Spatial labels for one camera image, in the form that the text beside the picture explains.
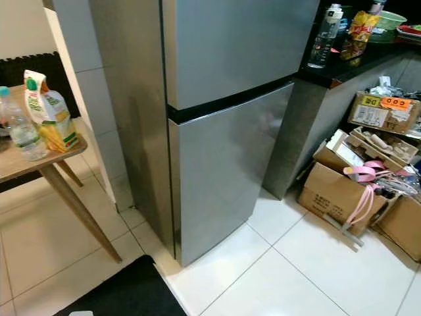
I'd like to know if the yellow red snack bag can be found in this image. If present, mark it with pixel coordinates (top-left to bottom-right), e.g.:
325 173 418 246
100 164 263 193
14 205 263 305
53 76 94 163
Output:
340 9 382 62

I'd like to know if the red plastic plate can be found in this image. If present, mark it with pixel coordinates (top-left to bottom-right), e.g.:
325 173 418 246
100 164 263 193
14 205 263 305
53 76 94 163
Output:
397 24 421 38

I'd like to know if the black floor mat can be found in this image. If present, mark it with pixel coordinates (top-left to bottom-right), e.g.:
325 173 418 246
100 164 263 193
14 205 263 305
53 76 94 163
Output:
51 255 189 316

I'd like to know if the green yellow juice carton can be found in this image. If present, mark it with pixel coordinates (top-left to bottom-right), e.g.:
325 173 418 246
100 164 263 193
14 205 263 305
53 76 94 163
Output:
23 69 80 153

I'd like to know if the labelled cardboard box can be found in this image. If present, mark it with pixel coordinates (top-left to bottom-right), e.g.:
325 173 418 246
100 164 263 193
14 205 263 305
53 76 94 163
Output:
347 92 421 137

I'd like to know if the wooden table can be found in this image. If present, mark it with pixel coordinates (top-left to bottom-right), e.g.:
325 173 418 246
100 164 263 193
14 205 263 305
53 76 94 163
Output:
0 117 123 264

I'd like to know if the teal-capped clear water bottle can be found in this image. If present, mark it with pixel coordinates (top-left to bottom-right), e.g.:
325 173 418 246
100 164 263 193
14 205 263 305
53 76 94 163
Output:
0 86 49 162

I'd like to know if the black foam wall mat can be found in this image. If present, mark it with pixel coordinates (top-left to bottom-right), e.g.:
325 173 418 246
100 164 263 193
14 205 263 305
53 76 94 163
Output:
0 52 63 90

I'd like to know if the green plastic bowl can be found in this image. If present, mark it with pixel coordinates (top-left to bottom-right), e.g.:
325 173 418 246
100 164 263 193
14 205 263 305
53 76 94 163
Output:
372 10 408 44

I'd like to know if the pink plastic hanger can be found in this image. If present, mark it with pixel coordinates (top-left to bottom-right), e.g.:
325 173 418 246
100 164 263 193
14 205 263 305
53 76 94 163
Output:
342 160 397 229

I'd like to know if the open cardboard box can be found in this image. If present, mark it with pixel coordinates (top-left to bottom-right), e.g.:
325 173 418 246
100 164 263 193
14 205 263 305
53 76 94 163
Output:
312 128 369 173

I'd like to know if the shallow cardboard tray box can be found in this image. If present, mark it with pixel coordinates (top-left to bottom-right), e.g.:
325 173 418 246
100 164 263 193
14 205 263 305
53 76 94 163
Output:
345 126 420 167

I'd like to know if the large brown cardboard box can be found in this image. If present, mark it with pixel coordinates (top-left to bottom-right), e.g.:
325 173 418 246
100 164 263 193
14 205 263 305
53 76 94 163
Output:
297 161 393 229

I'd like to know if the plain brown cardboard box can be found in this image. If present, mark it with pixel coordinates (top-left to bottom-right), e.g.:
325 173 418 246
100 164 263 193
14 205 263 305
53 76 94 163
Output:
374 192 421 262

